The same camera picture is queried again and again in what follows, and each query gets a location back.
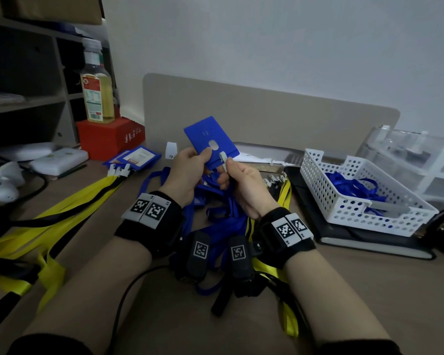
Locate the person's left hand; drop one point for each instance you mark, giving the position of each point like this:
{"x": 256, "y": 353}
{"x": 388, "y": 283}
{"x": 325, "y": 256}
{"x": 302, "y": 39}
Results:
{"x": 181, "y": 173}

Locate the person's right hand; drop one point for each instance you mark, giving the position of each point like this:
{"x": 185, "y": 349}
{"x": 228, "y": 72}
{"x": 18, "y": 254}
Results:
{"x": 248, "y": 188}

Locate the person's left thumb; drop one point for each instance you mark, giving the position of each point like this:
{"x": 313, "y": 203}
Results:
{"x": 204, "y": 154}

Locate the person's right thumb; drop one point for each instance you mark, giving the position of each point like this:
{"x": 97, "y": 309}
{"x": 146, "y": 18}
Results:
{"x": 234, "y": 166}

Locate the plain blue card holder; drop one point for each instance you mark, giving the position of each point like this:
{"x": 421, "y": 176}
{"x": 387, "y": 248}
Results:
{"x": 203, "y": 136}

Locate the person's right forearm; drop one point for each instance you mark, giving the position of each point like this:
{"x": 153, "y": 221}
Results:
{"x": 329, "y": 295}

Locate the person's left forearm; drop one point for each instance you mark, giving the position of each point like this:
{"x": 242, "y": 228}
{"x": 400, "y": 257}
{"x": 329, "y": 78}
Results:
{"x": 92, "y": 284}

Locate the white papers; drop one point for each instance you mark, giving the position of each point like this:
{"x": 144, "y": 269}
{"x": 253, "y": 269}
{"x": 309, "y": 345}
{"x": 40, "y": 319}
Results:
{"x": 259, "y": 155}

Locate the small white tag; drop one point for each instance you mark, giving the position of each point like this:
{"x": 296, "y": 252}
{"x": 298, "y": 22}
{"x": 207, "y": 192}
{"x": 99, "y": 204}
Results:
{"x": 171, "y": 150}

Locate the beige desk divider panel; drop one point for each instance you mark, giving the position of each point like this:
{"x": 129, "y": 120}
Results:
{"x": 273, "y": 118}

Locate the blue card holder with card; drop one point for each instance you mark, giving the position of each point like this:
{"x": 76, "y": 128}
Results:
{"x": 135, "y": 157}

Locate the red box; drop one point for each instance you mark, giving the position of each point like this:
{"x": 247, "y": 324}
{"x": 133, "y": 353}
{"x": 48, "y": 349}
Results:
{"x": 109, "y": 138}

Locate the bottle of yellow liquid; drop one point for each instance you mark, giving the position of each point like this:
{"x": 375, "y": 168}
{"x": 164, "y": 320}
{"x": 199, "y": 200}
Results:
{"x": 97, "y": 92}

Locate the white perforated plastic basket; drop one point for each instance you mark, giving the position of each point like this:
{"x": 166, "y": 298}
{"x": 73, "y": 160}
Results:
{"x": 359, "y": 210}

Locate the black notebook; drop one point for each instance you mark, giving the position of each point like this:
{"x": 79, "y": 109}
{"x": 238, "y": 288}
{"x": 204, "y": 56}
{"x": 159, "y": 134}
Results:
{"x": 355, "y": 242}

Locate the flat white box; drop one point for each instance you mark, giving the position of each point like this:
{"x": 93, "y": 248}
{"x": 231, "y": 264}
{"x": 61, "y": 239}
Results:
{"x": 59, "y": 160}

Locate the white oval device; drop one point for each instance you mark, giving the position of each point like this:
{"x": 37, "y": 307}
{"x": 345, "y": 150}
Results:
{"x": 26, "y": 150}

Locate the clear plastic drawer organizer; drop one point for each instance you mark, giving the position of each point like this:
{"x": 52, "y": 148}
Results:
{"x": 421, "y": 162}

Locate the grey shelf unit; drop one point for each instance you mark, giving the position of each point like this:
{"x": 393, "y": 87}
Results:
{"x": 26, "y": 77}

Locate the white computer mouse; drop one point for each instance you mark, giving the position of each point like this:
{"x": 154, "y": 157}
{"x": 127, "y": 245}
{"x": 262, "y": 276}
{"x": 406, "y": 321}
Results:
{"x": 3, "y": 182}

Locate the cardboard box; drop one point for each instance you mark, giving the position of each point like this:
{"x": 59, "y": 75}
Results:
{"x": 48, "y": 9}

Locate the black bag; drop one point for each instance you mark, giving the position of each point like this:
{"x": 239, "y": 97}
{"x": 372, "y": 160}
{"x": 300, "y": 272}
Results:
{"x": 442, "y": 229}

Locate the black right sleeve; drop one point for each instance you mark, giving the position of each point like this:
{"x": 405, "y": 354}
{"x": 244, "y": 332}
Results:
{"x": 359, "y": 348}

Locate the black sleeve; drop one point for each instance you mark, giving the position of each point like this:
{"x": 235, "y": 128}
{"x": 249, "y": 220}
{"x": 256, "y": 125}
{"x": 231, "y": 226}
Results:
{"x": 48, "y": 345}
{"x": 359, "y": 348}

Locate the black left sleeve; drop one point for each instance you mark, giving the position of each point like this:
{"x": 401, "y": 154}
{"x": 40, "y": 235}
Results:
{"x": 48, "y": 345}

